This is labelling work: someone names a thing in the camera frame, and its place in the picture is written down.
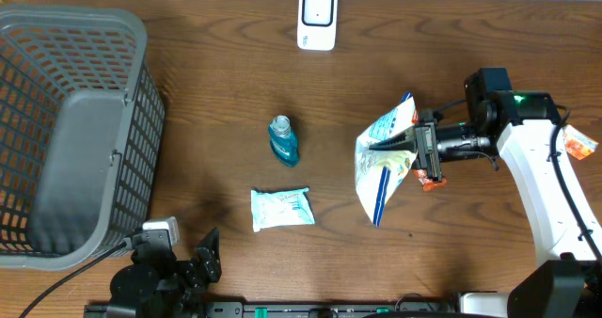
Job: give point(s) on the small orange snack packet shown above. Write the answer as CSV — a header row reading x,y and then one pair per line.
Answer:
x,y
578,144

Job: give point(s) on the red chocolate bar wrapper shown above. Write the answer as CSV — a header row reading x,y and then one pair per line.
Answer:
x,y
427,183

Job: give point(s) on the white barcode scanner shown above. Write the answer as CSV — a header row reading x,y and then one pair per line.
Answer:
x,y
317,24

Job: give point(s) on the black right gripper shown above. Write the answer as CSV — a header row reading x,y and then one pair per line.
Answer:
x,y
427,140

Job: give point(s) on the yellow snack bag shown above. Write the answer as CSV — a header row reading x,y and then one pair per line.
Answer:
x,y
379,173

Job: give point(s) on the white tissue pack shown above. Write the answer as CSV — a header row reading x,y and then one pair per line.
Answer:
x,y
281,208

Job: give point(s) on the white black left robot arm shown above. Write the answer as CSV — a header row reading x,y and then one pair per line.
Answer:
x,y
157,284

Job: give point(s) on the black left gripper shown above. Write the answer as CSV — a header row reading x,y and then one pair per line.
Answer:
x,y
210,262

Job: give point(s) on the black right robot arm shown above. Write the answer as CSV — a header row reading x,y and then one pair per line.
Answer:
x,y
530,134

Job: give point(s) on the blue mouthwash bottle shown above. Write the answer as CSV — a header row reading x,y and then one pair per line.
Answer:
x,y
283,141

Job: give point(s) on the grey plastic basket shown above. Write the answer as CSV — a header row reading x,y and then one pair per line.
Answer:
x,y
81,129

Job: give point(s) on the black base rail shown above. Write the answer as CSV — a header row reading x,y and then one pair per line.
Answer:
x,y
258,310

